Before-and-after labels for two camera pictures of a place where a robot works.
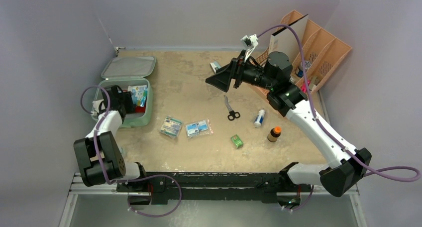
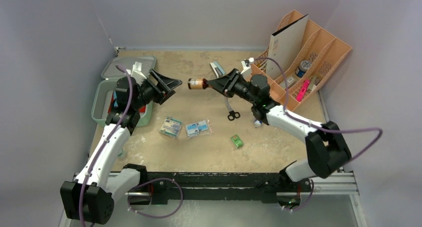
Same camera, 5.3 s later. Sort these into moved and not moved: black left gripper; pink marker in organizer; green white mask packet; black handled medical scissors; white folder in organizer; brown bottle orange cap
Moved: black left gripper; brown bottle orange cap
Not moved: black handled medical scissors; pink marker in organizer; white folder in organizer; green white mask packet
